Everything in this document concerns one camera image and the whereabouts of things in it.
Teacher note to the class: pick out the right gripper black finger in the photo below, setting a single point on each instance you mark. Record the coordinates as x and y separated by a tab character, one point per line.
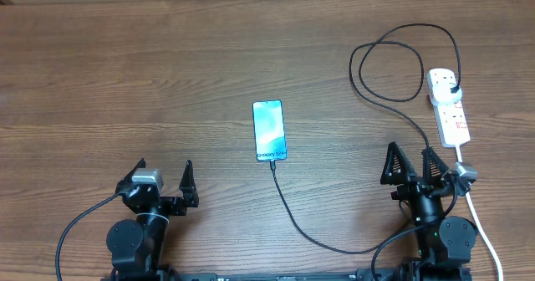
397	169
434	168

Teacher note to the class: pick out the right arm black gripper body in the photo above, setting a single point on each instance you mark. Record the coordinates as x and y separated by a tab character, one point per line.
414	186

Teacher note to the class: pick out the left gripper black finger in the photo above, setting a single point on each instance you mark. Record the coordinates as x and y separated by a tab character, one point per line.
125	183
187	186

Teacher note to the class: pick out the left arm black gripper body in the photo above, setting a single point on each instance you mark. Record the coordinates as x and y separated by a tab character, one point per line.
171	206

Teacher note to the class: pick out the blue Samsung Galaxy smartphone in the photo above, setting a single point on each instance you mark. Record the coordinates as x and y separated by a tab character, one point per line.
269	130

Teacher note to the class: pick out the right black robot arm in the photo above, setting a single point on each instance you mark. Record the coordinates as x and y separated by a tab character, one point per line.
444	241

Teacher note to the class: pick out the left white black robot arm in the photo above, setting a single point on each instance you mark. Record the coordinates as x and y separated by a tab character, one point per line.
136	245

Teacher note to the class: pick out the white charger plug adapter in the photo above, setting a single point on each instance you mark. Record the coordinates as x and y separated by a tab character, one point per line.
444	94

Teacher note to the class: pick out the white power strip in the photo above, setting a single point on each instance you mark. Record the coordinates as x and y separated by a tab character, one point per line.
450	119

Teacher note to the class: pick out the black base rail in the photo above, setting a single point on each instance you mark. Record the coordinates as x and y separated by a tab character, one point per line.
361	274

